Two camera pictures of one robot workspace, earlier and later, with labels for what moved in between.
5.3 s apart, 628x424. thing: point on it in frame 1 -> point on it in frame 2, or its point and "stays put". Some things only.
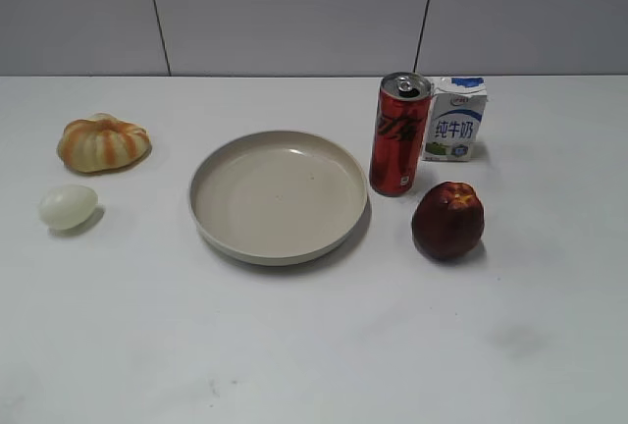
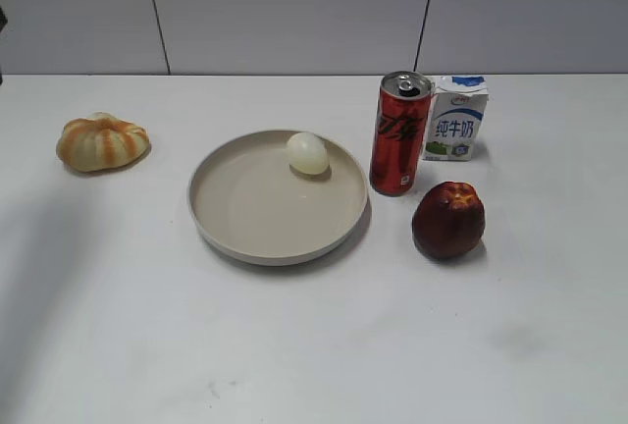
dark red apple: [448, 220] stays put
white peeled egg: [67, 206] -> [307, 153]
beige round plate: [279, 197] stays put
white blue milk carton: [455, 116] stays put
